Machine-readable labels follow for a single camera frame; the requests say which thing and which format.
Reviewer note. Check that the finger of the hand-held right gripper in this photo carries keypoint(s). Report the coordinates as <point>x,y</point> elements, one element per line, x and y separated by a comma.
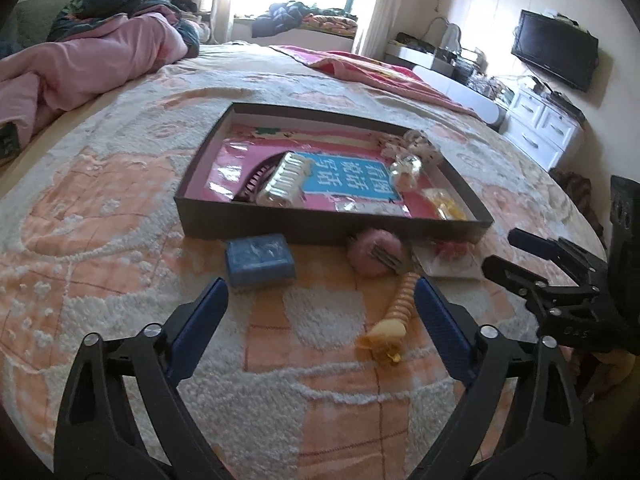
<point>510,275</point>
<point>537,245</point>

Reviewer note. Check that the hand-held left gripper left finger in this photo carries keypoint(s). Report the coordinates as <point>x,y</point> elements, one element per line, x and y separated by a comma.
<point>200,315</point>

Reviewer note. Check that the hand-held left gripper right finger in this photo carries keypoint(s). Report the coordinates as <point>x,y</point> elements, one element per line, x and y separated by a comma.
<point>440,320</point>

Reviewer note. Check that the white card jewelry packet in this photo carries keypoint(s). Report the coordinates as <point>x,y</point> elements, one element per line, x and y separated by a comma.
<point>447,260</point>

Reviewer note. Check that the dark shallow cardboard box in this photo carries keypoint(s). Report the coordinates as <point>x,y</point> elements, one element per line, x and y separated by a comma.
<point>250,220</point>

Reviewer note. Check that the brown hair claw clip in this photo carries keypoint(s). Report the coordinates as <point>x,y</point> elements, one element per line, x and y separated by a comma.
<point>252,185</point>

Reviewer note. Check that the beige dotted scrunchie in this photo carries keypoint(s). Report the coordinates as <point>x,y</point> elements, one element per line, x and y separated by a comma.
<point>412,160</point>

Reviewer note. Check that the white hair clip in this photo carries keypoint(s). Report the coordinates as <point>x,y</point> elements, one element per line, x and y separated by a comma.
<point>287,180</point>

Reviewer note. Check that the brown cloth heap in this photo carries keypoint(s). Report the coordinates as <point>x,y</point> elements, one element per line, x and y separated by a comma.
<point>580,200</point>

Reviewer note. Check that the small blue box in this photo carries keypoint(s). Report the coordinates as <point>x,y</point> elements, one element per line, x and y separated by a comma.
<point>260,260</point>

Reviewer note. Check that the pink pompom hair clip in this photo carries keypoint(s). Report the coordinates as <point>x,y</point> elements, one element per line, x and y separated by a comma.
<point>375,252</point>

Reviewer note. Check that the white drawer cabinet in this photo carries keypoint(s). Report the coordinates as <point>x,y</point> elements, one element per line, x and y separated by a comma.
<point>540,125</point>

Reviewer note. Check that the peach patterned bedspread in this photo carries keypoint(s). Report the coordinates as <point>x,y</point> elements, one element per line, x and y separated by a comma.
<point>100,210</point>

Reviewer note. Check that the pink book with blue label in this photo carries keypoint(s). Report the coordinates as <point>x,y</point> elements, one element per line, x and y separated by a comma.
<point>350,185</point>

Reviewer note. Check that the white dressing desk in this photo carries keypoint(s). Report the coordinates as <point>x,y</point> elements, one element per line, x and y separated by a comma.
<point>460,87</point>

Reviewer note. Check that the pink printed blanket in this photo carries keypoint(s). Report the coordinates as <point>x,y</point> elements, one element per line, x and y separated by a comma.
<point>365,72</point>

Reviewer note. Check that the pink quilt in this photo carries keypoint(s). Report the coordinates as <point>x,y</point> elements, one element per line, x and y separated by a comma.
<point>90,65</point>

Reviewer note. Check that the white curtain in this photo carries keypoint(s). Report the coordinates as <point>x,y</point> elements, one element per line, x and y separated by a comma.
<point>377,5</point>
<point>222,0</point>

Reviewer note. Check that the colourful cloth on window seat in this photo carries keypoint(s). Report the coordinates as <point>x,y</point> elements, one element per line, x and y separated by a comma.
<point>330,24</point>

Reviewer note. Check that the dark jacket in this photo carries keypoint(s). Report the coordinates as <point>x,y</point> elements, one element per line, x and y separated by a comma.
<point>277,20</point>

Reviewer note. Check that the dark floral quilt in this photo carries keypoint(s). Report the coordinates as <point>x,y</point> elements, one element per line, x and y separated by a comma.
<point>110,5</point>

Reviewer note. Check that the green padded headboard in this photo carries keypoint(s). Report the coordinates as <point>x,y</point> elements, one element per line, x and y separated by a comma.
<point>35,15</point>

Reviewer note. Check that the black wall television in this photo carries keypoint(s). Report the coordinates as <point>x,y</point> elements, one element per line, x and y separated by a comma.
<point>552,47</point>

